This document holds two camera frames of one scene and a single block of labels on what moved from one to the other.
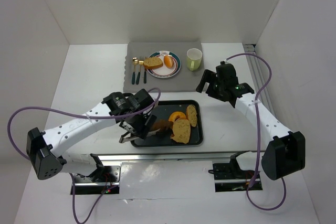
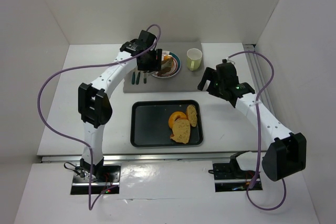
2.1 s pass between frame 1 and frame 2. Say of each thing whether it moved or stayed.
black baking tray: stayed
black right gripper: stayed
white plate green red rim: stayed
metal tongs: moved
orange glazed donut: stayed
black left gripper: moved
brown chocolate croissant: moved
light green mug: stayed
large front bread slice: stayed
